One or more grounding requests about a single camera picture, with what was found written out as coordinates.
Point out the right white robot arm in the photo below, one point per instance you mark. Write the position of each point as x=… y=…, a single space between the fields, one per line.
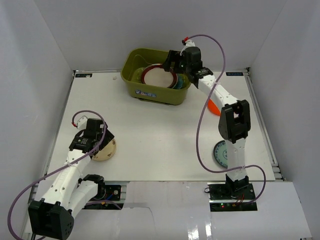
x=234 y=121

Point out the olive green plastic bin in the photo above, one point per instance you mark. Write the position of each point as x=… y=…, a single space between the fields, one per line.
x=142 y=58

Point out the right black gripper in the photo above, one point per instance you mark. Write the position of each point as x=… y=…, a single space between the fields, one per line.
x=173 y=56

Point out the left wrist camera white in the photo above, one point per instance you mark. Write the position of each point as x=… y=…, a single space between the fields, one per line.
x=81 y=123

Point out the dark red rimmed plate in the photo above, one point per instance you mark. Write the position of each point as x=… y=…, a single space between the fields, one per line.
x=156 y=76

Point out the cream plate with small flowers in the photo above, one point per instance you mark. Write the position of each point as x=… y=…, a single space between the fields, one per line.
x=106 y=152

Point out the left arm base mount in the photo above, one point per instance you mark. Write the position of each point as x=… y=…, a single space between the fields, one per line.
x=112 y=193

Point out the orange plastic plate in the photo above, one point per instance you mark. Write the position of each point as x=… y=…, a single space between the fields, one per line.
x=213 y=108

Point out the blue patterned small plate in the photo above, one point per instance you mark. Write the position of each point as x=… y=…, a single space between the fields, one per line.
x=220 y=154

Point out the teal scalloped plate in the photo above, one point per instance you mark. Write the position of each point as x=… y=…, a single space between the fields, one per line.
x=136 y=78

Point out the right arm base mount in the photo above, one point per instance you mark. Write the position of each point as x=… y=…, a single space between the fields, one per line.
x=221 y=199

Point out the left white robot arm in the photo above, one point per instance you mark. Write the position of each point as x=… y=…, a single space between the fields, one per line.
x=54 y=214

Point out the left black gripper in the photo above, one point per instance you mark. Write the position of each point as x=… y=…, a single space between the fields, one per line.
x=107 y=136

